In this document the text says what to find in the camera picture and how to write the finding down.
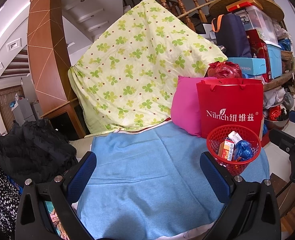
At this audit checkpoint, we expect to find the wooden lattice door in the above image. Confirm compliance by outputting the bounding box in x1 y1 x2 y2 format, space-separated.
0 84 25 133

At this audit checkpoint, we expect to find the wooden cabinet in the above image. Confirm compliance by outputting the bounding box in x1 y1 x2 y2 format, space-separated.
27 0 88 138

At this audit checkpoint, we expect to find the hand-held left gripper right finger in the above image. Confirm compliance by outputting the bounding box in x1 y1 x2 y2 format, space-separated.
199 151 281 240

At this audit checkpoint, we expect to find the white medicine box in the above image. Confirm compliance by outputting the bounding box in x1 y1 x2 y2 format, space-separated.
228 131 242 144

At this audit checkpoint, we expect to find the blue plastic bag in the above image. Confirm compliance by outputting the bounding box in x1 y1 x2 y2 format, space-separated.
234 140 254 161

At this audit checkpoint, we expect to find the clear plastic storage box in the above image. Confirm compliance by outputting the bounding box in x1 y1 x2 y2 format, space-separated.
240 5 279 43

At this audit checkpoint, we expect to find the light blue blanket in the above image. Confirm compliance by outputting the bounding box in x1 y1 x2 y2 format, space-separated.
76 124 270 239

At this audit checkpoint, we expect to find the red white cardboard box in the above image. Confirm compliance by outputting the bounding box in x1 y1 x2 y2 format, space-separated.
219 140 236 162

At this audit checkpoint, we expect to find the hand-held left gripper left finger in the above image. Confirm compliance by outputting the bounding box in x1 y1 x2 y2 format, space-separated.
15 151 98 240

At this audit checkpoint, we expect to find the red plastic mesh basket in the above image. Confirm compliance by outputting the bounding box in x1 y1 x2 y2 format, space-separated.
206 125 262 177

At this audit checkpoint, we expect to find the clover print quilt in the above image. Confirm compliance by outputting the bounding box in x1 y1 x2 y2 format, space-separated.
68 0 228 135

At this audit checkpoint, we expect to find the grey refrigerator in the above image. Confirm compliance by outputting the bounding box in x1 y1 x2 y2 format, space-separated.
12 97 42 127

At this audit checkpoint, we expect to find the black white spotted cloth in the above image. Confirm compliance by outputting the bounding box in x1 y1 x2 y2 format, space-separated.
0 150 20 238

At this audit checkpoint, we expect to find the black ruffled clothing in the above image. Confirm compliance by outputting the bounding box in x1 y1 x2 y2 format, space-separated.
0 120 78 184

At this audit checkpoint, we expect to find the red gift box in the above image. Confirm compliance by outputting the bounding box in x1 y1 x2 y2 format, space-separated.
246 29 271 83

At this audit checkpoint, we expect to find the light blue shoe box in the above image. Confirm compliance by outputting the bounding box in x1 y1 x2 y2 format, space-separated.
227 57 266 76

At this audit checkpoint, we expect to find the pink pillow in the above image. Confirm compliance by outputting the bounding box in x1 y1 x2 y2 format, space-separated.
170 75 218 137

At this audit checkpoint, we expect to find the crumpled red plastic bag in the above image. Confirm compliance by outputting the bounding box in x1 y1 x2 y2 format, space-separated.
207 61 242 79
269 105 283 120

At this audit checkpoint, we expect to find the blue plastic storage box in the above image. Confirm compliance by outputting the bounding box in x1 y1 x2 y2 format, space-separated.
266 44 283 79

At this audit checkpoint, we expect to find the metal basin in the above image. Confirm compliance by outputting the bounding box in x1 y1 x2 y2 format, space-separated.
264 116 289 130

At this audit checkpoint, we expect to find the flat red box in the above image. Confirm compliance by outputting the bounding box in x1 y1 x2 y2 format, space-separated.
225 1 253 12

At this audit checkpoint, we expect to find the navy bag orange handle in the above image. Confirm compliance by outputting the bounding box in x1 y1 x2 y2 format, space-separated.
211 14 252 58

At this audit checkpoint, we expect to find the red paper shopping bag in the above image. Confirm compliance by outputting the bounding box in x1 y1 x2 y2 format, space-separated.
196 78 264 138

